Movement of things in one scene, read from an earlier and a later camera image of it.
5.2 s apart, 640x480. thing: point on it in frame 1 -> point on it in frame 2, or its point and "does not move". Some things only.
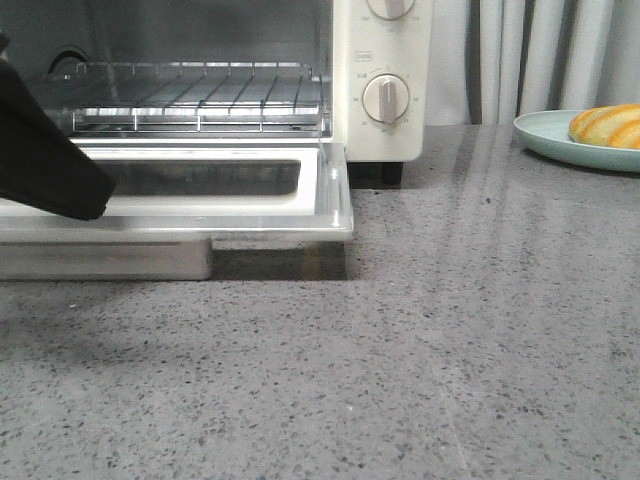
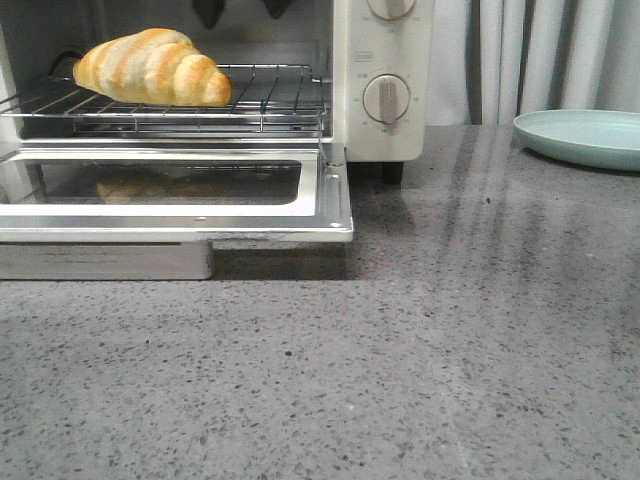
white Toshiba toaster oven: (350, 70) does not move
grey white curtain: (493, 60) does not move
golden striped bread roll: (612, 124) -> (152, 66)
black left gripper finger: (41, 167) -> (276, 8)
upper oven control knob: (390, 10) does not move
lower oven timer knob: (386, 98) does not move
